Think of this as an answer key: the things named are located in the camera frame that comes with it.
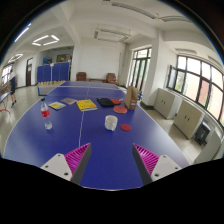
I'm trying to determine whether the black waste bin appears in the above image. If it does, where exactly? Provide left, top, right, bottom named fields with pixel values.
left=195, top=122, right=210, bottom=145

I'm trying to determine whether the clear plastic water bottle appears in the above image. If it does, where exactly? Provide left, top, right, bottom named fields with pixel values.
left=41, top=98, right=52, bottom=130

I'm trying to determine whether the colourful small book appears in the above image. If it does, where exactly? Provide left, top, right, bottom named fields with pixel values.
left=49, top=102, right=66, bottom=110

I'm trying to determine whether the near beige cabinet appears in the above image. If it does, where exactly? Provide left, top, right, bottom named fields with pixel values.
left=174, top=101, right=204, bottom=139

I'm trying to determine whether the white cup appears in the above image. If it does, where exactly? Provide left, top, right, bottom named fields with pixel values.
left=105, top=115, right=118, bottom=131

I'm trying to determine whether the right brown armchair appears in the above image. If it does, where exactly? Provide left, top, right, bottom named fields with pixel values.
left=106, top=73, right=118, bottom=85

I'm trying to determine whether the beige cabinet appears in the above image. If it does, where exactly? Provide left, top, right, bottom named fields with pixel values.
left=154, top=88, right=182, bottom=120
left=174, top=101, right=204, bottom=139

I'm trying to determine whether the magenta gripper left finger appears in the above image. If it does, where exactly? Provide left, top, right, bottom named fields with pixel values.
left=41, top=143, right=92, bottom=185

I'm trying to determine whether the left brown armchair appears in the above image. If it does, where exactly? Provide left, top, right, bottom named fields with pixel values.
left=76, top=72, right=87, bottom=81

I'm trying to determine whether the far beige cabinet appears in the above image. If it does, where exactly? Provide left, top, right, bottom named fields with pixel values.
left=154, top=88, right=182, bottom=120

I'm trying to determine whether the red table tennis paddle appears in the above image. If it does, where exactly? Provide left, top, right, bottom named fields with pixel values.
left=113, top=106, right=127, bottom=114

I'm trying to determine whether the small red round lid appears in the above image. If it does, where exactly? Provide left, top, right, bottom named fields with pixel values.
left=120, top=124, right=131, bottom=131

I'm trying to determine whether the person in dark clothes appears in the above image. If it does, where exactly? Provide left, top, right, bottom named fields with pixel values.
left=9, top=69, right=17, bottom=107

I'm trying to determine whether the blue table tennis table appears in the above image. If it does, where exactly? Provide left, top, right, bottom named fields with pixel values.
left=2, top=80, right=191, bottom=191

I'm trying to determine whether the yellow book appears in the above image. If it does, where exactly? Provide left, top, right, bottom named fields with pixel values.
left=77, top=99, right=97, bottom=111

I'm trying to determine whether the blue partition screen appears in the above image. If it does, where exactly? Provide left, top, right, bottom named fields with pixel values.
left=37, top=62, right=70, bottom=82

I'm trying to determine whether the grey purple booklet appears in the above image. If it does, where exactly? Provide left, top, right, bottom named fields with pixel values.
left=61, top=98, right=77, bottom=105

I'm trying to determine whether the black pouch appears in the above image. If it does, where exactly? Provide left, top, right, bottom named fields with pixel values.
left=97, top=98, right=114, bottom=107

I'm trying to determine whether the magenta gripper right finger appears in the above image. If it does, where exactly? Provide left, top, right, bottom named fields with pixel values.
left=132, top=144, right=181, bottom=185

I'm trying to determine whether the brown armchair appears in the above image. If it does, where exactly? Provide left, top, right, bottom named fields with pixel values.
left=106, top=73, right=118, bottom=85
left=76, top=72, right=87, bottom=81

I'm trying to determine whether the brown cardboard box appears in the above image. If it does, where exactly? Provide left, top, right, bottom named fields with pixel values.
left=125, top=86, right=138, bottom=110

